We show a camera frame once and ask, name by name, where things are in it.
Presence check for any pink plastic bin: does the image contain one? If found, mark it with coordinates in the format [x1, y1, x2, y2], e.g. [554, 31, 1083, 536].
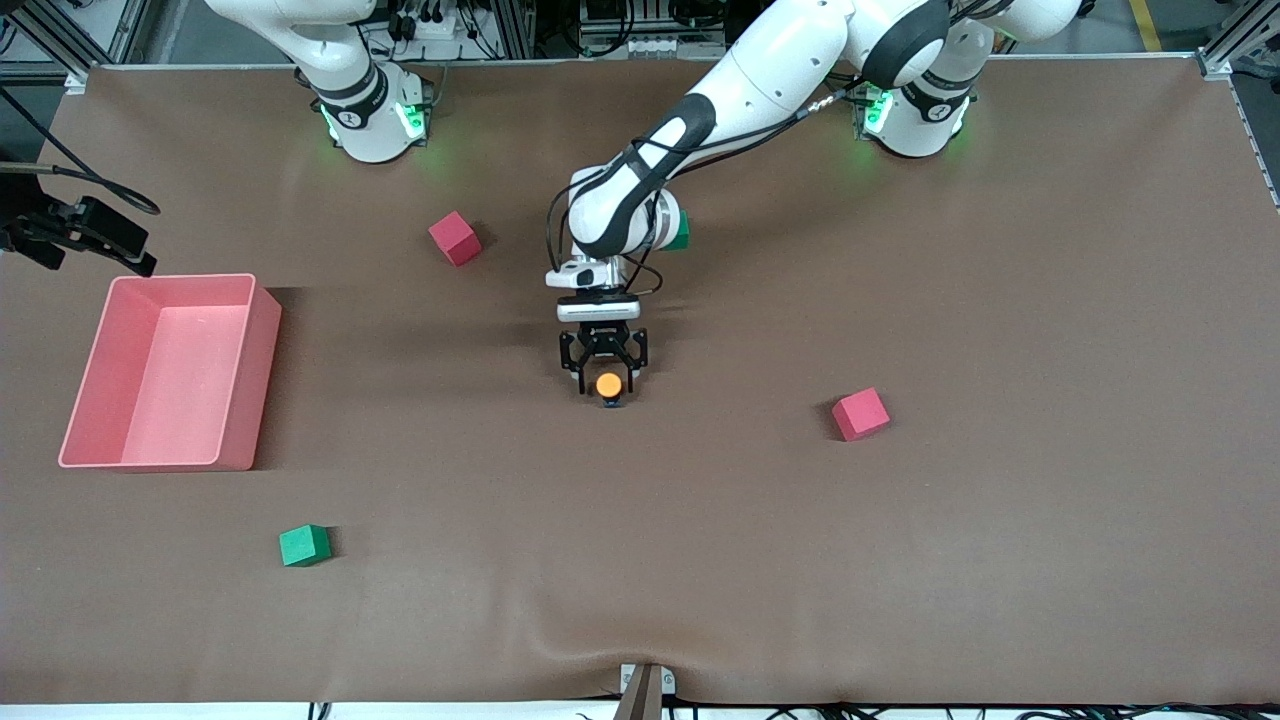
[58, 273, 283, 472]

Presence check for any red foam cube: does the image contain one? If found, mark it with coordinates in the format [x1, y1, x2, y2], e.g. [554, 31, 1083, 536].
[428, 210, 484, 268]
[831, 387, 892, 443]

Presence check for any brown table mat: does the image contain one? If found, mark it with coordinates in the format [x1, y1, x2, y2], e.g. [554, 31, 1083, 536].
[0, 58, 1280, 706]

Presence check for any metal clamp with brown wedge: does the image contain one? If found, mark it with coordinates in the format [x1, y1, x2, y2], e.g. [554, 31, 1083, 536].
[618, 662, 677, 720]

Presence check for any white power strip with plugs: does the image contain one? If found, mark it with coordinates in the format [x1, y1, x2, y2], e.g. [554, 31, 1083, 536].
[365, 0, 481, 46]

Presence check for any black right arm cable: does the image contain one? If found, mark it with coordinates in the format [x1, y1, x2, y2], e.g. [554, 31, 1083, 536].
[0, 86, 162, 217]

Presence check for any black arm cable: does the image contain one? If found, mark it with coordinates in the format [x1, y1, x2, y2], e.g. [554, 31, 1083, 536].
[0, 86, 162, 217]
[544, 80, 871, 301]

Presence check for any aluminium frame profile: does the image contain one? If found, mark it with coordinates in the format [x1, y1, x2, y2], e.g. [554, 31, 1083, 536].
[0, 0, 151, 81]
[1195, 0, 1280, 81]

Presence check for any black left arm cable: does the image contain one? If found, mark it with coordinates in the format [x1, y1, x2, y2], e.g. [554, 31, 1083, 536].
[544, 80, 871, 301]

